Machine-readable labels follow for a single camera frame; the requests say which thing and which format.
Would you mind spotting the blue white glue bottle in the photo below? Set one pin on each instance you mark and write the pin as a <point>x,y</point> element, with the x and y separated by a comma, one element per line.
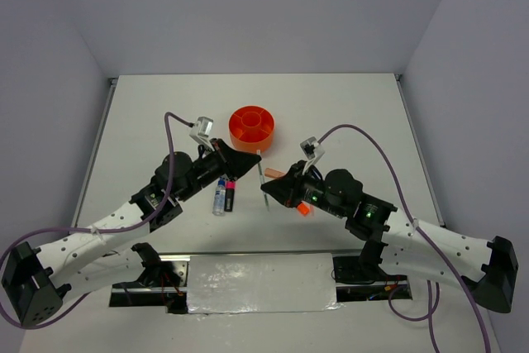
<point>218,207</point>

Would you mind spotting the orange round desk organizer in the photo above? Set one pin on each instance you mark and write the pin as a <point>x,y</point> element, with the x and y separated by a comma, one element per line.
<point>251,129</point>

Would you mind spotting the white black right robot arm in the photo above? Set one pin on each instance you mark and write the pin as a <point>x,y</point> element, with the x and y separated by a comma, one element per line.
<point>395,245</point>

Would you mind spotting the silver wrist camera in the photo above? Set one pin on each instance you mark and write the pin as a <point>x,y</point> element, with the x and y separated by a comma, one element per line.
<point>201,129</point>
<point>313,150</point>

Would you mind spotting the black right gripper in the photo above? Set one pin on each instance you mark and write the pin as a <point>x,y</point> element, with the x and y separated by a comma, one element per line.
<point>285,189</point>

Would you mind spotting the black orange highlighter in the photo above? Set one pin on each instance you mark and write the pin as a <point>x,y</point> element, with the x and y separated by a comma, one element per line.
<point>303,209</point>

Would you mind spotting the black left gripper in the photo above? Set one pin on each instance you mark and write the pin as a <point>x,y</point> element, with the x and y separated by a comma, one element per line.
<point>232,163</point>

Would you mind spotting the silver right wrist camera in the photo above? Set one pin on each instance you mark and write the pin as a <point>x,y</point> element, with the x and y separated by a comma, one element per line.
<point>313,150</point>

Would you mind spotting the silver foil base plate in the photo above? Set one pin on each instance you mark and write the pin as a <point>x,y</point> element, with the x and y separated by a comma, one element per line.
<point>235,284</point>

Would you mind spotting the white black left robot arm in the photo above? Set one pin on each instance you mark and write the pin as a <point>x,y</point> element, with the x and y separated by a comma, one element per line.
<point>38,281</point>

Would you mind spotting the black pink highlighter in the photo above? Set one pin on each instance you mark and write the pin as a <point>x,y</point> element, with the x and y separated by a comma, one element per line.
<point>229,196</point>

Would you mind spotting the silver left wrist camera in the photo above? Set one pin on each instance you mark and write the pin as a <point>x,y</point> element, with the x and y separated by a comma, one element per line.
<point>201,129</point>

